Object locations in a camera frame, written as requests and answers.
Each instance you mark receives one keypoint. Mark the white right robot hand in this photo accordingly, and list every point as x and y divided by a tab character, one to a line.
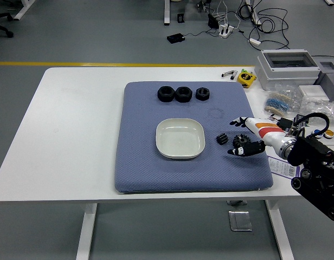
267	130

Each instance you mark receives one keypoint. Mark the large dark metal gear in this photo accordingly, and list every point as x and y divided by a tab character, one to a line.
240	140

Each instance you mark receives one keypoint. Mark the small black gear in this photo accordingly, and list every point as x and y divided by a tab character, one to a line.
222	139

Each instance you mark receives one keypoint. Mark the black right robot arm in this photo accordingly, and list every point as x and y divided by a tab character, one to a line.
316	168

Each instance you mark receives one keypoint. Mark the small white box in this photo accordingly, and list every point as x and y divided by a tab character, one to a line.
312	90

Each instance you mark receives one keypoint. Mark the grey blue-yellow-red button box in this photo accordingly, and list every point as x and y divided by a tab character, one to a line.
329	133

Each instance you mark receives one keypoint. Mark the small black hex nut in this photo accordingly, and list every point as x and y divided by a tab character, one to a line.
202	94

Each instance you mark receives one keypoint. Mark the grey box with orange button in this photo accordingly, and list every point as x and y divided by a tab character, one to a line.
329	81

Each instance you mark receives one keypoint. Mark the large black hex nut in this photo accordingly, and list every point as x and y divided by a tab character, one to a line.
183	94
166	94

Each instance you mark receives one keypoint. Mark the black box on floor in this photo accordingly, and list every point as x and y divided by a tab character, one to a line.
176	38

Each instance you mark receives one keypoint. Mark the blue resistor tape roll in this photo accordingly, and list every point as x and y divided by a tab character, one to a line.
275	104

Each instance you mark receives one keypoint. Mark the small black circuit board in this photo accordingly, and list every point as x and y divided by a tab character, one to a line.
301	121

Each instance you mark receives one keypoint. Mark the purple white label card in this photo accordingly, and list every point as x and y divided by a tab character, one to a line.
278	166

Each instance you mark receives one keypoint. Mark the yellow tape measure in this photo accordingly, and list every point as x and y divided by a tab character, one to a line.
246	79

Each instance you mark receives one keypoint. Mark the clear plastic bag of parts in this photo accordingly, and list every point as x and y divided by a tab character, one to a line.
318	107

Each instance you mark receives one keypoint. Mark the white square dish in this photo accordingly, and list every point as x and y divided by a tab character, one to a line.
180	138

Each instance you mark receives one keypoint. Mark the white power adapter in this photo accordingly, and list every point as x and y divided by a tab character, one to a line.
255	41

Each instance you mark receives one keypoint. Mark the metal floor plate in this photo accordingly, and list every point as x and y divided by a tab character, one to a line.
239	220

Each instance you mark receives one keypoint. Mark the white table leg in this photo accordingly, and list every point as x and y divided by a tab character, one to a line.
281	233
87	230

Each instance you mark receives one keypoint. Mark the white power strip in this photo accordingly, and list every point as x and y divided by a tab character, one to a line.
226	30

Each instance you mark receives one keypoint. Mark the black power adapter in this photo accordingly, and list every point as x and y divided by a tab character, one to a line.
212	21

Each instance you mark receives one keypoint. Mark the blue-grey padded mat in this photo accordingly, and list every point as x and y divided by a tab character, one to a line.
145	168

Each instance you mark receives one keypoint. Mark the white desk foot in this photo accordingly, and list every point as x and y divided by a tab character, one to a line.
330	2
22	10

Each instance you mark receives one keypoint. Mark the white desk leg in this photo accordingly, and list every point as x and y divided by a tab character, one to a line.
167	12

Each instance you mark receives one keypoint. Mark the black office chair base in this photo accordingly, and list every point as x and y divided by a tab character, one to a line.
1	28

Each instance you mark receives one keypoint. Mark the grey enclosure with clear lid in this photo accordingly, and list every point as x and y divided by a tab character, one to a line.
286	73

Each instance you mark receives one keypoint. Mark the metal table bracket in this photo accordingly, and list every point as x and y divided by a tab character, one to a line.
237	202

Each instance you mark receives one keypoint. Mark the small black bracket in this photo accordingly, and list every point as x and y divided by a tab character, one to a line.
180	18

